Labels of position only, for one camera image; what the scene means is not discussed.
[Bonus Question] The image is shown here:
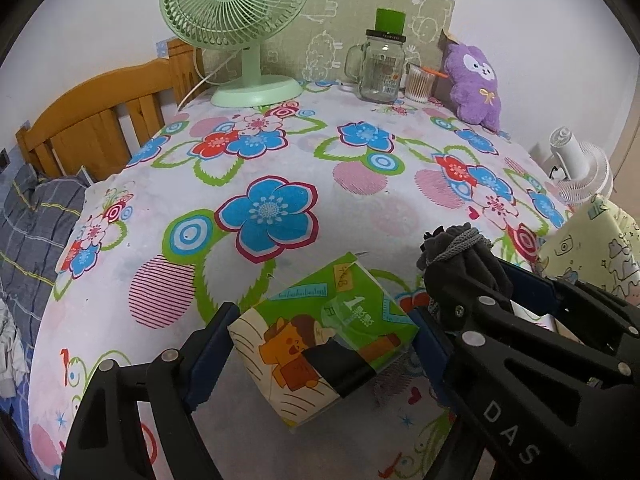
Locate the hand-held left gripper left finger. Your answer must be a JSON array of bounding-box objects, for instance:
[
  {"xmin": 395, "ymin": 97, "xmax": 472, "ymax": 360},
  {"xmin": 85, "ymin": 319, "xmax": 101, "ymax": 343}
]
[{"xmin": 59, "ymin": 301, "xmax": 242, "ymax": 480}]

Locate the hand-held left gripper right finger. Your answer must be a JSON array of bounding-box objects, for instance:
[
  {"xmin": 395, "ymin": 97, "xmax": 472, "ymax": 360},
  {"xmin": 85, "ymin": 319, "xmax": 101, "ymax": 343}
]
[{"xmin": 406, "ymin": 305, "xmax": 483, "ymax": 480}]

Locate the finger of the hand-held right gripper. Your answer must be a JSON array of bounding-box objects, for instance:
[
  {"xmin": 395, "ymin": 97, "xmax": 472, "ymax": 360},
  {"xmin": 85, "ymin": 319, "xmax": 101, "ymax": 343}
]
[
  {"xmin": 440, "ymin": 294, "xmax": 640, "ymax": 480},
  {"xmin": 500, "ymin": 262, "xmax": 640, "ymax": 391}
]

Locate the dark grey cloth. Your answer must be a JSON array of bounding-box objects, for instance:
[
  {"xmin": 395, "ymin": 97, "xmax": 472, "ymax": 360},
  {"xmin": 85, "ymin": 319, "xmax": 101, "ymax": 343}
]
[{"xmin": 417, "ymin": 222, "xmax": 513, "ymax": 333}]

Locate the yellow patterned storage box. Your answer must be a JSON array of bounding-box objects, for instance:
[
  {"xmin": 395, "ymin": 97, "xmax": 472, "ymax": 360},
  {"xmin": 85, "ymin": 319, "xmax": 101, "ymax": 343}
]
[{"xmin": 537, "ymin": 195, "xmax": 640, "ymax": 306}]

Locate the green yellow tissue pack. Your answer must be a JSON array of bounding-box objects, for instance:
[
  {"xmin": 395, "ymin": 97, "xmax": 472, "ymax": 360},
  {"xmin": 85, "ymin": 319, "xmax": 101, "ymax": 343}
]
[{"xmin": 227, "ymin": 255, "xmax": 420, "ymax": 428}]

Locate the white desk fan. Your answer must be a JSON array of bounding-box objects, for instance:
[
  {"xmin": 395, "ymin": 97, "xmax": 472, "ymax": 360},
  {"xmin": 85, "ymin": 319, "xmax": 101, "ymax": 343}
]
[{"xmin": 547, "ymin": 127, "xmax": 615, "ymax": 206}]

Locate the beige door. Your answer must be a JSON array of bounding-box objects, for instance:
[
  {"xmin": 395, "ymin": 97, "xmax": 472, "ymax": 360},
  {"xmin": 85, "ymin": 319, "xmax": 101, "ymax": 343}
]
[{"xmin": 607, "ymin": 105, "xmax": 640, "ymax": 176}]

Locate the purple plush bunny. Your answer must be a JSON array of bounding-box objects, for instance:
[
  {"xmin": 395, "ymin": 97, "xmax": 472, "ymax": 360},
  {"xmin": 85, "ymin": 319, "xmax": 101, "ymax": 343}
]
[{"xmin": 442, "ymin": 42, "xmax": 502, "ymax": 130}]

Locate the white crumpled cloth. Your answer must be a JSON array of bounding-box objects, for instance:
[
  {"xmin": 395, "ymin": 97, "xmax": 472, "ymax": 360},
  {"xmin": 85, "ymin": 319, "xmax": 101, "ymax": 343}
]
[{"xmin": 0, "ymin": 295, "xmax": 31, "ymax": 401}]

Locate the floral tablecloth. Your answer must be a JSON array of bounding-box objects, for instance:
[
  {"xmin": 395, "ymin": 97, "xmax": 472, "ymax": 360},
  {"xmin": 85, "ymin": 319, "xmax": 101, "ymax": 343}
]
[{"xmin": 27, "ymin": 77, "xmax": 576, "ymax": 480}]

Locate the grey plaid pillow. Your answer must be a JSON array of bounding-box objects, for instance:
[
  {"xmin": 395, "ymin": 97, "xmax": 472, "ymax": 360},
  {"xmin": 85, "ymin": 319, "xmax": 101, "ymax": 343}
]
[{"xmin": 0, "ymin": 165, "xmax": 88, "ymax": 331}]

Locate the small glass with cotton swabs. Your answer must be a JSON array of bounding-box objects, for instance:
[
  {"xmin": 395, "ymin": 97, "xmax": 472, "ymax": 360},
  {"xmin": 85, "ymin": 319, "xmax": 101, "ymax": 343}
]
[{"xmin": 404, "ymin": 64, "xmax": 448, "ymax": 104}]

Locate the wooden bed headboard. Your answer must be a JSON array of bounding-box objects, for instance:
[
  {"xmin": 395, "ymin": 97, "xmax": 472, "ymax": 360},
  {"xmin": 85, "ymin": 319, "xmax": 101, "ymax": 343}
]
[{"xmin": 15, "ymin": 37, "xmax": 206, "ymax": 181}]

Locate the glass jar mug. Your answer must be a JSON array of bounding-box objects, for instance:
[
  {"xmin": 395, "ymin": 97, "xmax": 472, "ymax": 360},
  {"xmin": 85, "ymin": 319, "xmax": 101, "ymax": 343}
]
[{"xmin": 345, "ymin": 30, "xmax": 407, "ymax": 102}]

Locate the green plastic cup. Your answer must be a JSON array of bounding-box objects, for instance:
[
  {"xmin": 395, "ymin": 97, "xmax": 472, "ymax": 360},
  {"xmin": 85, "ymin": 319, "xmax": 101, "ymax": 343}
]
[{"xmin": 375, "ymin": 7, "xmax": 407, "ymax": 33}]

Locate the green patterned cardboard sheet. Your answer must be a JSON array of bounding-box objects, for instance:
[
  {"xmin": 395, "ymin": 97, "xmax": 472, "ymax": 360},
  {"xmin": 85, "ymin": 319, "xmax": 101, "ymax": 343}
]
[{"xmin": 260, "ymin": 0, "xmax": 457, "ymax": 86}]

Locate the white fan power cable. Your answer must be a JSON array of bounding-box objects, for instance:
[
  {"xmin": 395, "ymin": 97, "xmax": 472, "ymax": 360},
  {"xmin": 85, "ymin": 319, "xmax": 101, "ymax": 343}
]
[{"xmin": 176, "ymin": 50, "xmax": 236, "ymax": 111}]

